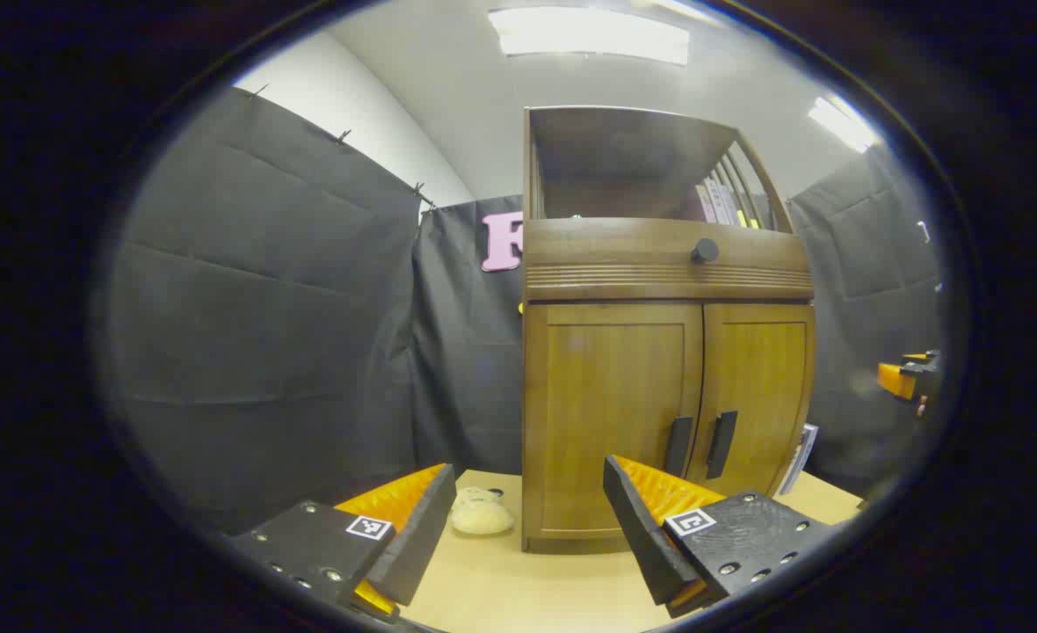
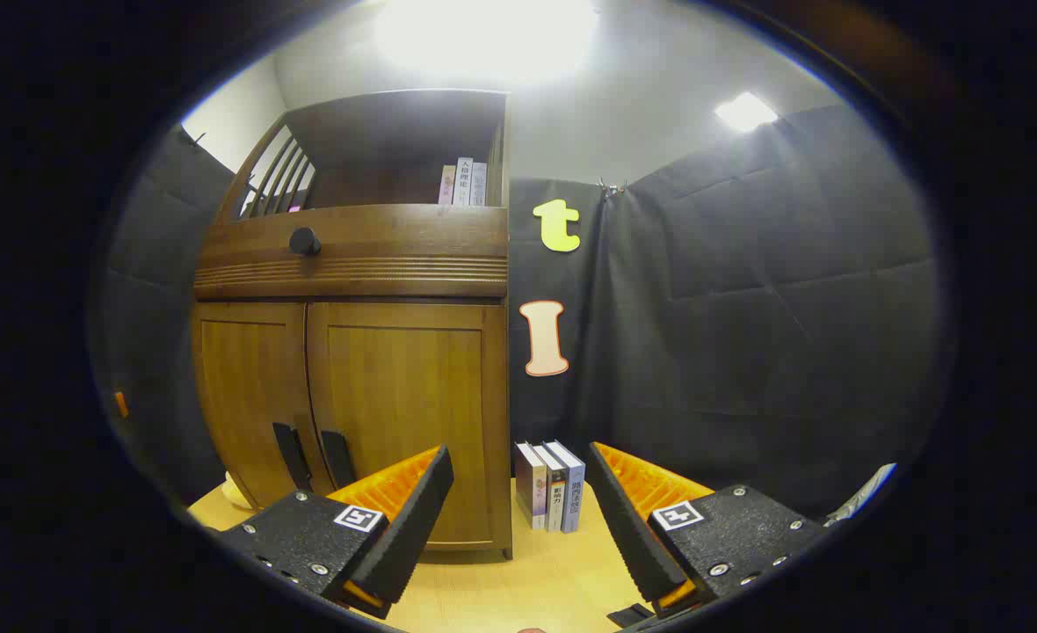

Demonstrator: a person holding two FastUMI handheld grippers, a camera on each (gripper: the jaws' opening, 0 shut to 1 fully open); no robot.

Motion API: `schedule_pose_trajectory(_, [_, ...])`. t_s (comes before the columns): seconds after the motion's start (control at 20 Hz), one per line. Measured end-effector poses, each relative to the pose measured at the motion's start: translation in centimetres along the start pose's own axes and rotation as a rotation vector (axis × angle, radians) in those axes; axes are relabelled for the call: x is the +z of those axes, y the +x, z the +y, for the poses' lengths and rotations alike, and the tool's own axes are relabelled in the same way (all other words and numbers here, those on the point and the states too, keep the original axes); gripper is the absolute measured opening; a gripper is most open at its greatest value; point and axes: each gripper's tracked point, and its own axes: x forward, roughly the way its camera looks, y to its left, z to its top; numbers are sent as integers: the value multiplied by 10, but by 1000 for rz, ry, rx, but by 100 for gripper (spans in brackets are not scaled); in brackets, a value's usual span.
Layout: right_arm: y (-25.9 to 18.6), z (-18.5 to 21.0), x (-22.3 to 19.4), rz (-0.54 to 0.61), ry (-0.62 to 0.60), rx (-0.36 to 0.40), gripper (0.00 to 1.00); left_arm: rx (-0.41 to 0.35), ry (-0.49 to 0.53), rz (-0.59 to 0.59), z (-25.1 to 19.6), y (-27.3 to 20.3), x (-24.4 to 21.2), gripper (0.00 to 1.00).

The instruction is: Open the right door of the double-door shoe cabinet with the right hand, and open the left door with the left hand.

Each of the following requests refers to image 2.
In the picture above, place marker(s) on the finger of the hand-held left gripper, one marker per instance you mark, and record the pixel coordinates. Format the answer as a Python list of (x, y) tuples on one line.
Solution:
[(121, 404)]

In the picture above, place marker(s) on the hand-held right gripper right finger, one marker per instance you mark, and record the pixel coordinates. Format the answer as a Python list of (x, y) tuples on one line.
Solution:
[(628, 519)]

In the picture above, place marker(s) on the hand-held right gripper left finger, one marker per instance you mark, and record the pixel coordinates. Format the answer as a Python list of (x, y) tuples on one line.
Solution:
[(413, 519)]

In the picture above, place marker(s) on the wooden double-door shoe cabinet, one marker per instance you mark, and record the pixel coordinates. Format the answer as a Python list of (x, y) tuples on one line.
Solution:
[(378, 132)]

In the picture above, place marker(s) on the wooden cabinet drawer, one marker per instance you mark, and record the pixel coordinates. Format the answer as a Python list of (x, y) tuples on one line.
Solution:
[(395, 251)]

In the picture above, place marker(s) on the blue grey book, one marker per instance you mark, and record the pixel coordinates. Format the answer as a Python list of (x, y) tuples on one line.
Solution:
[(575, 492)]

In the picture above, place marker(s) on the small black block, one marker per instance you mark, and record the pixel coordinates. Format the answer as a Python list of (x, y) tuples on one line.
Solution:
[(631, 614)]

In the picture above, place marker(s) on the white purple book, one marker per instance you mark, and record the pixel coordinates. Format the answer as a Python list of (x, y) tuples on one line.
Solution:
[(529, 488)]

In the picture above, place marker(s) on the white garment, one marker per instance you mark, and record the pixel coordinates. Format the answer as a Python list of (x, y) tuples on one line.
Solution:
[(866, 497)]

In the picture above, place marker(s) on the black backdrop cloth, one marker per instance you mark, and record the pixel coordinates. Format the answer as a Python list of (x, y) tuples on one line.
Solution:
[(747, 308)]

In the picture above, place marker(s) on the black round drawer knob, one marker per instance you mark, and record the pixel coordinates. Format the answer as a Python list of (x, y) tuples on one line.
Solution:
[(305, 241)]

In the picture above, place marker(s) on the metal backdrop clip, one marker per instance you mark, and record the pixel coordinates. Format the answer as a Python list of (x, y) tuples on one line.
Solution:
[(612, 186)]

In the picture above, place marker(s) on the pink spine book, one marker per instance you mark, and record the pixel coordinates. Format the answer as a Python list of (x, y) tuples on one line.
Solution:
[(446, 186)]

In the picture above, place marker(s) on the white spine book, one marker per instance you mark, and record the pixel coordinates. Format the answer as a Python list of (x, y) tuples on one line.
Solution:
[(463, 183)]

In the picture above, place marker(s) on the grey spine book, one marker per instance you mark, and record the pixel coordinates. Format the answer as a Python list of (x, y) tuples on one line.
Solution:
[(479, 185)]

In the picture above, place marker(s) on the small ceiling light panel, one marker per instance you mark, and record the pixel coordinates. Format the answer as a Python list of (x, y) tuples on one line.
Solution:
[(745, 112)]

